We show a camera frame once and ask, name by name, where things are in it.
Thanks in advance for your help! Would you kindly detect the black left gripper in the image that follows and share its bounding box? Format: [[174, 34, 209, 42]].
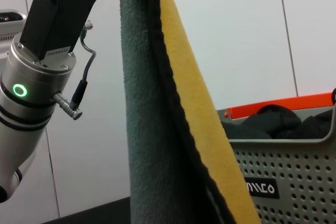
[[19, 0, 120, 61]]

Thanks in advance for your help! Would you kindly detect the grey yellow microfiber towel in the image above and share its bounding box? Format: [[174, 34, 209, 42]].
[[117, 0, 263, 224]]

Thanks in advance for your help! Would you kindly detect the grey perforated plastic storage box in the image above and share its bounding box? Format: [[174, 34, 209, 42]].
[[217, 108, 336, 224]]

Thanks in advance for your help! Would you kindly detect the black cloth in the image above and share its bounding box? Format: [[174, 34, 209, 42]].
[[223, 104, 336, 141]]

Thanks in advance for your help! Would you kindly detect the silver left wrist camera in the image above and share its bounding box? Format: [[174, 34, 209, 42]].
[[0, 8, 27, 51]]

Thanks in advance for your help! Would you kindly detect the grey cable with ribbed plug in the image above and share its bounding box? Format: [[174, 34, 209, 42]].
[[51, 28, 97, 122]]

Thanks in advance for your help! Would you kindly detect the orange box handle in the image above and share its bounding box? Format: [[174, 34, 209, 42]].
[[226, 92, 335, 120]]

